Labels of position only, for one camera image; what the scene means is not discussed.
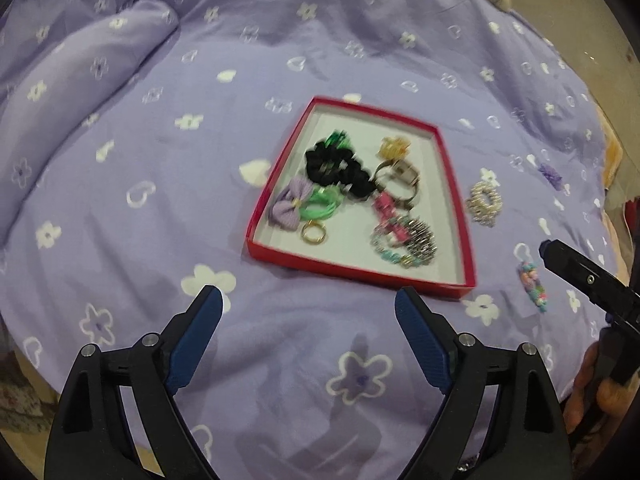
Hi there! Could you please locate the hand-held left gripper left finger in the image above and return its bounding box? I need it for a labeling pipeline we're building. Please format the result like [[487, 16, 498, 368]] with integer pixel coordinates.
[[44, 285, 224, 480]]

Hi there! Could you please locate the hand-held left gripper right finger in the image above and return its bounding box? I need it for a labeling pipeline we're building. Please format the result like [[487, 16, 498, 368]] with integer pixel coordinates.
[[394, 286, 573, 480]]

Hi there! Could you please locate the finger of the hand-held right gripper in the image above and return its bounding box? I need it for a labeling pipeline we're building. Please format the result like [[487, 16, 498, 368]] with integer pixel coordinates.
[[552, 239, 640, 328]]

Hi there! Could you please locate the colourful bead bracelet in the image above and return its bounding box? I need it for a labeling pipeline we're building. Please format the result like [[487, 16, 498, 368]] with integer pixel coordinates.
[[370, 215, 441, 270]]

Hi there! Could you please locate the pink hair clip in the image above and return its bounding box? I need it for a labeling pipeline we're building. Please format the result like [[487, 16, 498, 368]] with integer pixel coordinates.
[[372, 191, 408, 246]]

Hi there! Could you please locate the red jewelry box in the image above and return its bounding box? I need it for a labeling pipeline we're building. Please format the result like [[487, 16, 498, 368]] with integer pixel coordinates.
[[246, 95, 477, 297]]

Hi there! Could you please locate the gold ring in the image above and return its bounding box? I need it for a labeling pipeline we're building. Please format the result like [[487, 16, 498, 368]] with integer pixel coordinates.
[[300, 222, 328, 245]]

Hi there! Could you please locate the purple bow hair clip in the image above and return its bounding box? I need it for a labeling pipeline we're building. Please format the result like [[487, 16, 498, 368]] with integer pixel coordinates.
[[267, 176, 313, 231]]

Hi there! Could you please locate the person's right hand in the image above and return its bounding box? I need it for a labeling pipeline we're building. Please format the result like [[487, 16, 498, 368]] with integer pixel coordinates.
[[562, 342, 640, 441]]

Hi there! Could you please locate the purple flower hair clip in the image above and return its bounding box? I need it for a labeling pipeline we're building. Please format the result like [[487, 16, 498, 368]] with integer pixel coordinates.
[[537, 162, 571, 191]]

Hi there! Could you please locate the yellow flower hair clip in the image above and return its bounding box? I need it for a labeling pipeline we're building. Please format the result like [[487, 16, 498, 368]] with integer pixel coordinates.
[[377, 136, 413, 163]]

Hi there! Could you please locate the black scrunchie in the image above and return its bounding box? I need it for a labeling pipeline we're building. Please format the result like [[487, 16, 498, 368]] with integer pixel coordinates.
[[305, 141, 381, 198]]

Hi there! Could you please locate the green hair clip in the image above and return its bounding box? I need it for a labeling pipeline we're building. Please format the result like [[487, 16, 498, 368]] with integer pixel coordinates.
[[322, 130, 353, 150]]

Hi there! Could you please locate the purple flower print bedsheet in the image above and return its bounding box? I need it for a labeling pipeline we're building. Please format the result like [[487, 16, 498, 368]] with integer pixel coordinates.
[[0, 0, 626, 480]]

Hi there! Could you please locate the purple pillow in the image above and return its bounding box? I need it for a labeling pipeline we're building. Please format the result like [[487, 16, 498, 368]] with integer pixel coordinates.
[[0, 0, 180, 251]]

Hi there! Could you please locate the pearl bracelet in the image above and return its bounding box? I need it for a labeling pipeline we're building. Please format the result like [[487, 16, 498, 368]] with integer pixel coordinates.
[[466, 180, 505, 228]]

